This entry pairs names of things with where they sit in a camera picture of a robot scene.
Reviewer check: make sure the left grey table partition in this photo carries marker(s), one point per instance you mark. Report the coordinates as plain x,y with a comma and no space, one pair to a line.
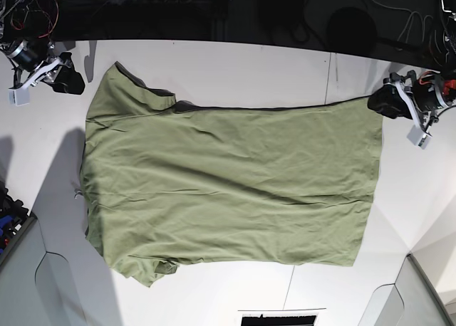
29,291

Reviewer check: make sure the right grey table partition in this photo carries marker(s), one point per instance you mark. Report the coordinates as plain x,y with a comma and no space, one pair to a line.
410,300

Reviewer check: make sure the black round stool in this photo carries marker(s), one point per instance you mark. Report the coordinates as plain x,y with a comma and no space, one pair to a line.
351,31

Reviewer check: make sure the grey table partition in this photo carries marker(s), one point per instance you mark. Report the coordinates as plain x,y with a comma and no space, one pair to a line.
410,300
29,291

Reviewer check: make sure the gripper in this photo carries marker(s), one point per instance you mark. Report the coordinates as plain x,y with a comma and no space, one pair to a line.
36,61
420,98

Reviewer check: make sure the green t-shirt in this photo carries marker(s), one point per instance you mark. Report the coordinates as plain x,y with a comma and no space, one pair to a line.
168,183

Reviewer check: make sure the blue and black clutter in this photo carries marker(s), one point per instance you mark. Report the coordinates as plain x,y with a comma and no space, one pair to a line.
13,216

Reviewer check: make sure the table cable hatch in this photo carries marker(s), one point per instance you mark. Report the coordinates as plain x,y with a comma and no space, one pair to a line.
279,317

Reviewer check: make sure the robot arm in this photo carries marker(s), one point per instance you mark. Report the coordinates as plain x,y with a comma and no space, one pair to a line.
438,36
27,28

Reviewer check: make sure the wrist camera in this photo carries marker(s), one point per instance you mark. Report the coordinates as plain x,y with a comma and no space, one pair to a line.
19,96
419,137

